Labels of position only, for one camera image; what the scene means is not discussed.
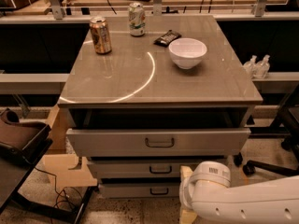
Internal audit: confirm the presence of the clear pump bottle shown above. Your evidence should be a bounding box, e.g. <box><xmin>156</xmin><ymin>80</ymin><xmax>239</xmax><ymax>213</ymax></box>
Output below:
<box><xmin>253</xmin><ymin>55</ymin><xmax>270</xmax><ymax>78</ymax></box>
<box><xmin>243</xmin><ymin>55</ymin><xmax>257</xmax><ymax>78</ymax></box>

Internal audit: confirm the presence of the black floor cable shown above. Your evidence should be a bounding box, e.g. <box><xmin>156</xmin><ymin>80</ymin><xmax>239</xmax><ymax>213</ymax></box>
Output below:
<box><xmin>33</xmin><ymin>166</ymin><xmax>84</xmax><ymax>224</ymax></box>

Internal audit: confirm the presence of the white green soda can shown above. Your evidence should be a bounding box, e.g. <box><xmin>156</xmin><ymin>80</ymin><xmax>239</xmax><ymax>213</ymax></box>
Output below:
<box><xmin>128</xmin><ymin>2</ymin><xmax>145</xmax><ymax>36</ymax></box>

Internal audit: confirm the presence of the white bowl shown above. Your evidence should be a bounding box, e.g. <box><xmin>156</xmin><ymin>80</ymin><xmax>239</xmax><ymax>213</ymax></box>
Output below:
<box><xmin>168</xmin><ymin>38</ymin><xmax>207</xmax><ymax>69</ymax></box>

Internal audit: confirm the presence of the grey middle drawer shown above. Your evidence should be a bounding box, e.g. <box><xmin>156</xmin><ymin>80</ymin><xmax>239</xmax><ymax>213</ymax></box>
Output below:
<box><xmin>88</xmin><ymin>157</ymin><xmax>205</xmax><ymax>179</ymax></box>

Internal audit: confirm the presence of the grey bottom drawer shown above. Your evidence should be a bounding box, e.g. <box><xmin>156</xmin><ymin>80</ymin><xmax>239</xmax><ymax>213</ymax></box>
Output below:
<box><xmin>99</xmin><ymin>183</ymin><xmax>179</xmax><ymax>199</ymax></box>

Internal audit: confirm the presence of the left clear pump bottle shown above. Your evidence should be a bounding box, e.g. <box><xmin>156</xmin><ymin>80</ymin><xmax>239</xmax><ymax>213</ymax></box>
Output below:
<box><xmin>243</xmin><ymin>55</ymin><xmax>257</xmax><ymax>78</ymax></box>

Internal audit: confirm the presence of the right clear pump bottle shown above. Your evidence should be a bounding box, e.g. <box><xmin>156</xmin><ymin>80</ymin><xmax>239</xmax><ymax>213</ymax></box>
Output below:
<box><xmin>253</xmin><ymin>55</ymin><xmax>270</xmax><ymax>78</ymax></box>

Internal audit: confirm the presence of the grey drawer cabinet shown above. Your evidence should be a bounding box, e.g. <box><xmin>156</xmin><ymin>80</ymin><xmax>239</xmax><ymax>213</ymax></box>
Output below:
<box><xmin>57</xmin><ymin>14</ymin><xmax>263</xmax><ymax>161</ymax></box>

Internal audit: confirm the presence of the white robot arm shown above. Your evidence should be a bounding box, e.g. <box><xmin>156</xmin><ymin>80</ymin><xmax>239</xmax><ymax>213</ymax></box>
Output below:
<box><xmin>179</xmin><ymin>161</ymin><xmax>299</xmax><ymax>224</ymax></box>

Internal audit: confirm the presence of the gold soda can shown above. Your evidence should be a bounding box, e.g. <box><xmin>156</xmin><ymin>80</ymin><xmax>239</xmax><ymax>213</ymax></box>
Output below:
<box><xmin>90</xmin><ymin>16</ymin><xmax>112</xmax><ymax>54</ymax></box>

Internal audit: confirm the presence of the black snack bar wrapper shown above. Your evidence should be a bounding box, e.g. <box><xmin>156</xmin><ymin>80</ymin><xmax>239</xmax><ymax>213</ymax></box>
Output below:
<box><xmin>154</xmin><ymin>30</ymin><xmax>181</xmax><ymax>47</ymax></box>

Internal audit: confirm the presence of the grey top drawer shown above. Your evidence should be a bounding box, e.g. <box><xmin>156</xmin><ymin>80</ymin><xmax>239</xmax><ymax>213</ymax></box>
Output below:
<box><xmin>66</xmin><ymin>128</ymin><xmax>250</xmax><ymax>157</ymax></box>

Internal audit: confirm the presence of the grey drawer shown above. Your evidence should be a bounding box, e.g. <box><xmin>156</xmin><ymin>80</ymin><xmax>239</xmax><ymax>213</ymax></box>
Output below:
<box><xmin>66</xmin><ymin>128</ymin><xmax>250</xmax><ymax>157</ymax></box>
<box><xmin>88</xmin><ymin>157</ymin><xmax>205</xmax><ymax>179</ymax></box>
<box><xmin>99</xmin><ymin>183</ymin><xmax>179</xmax><ymax>199</ymax></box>

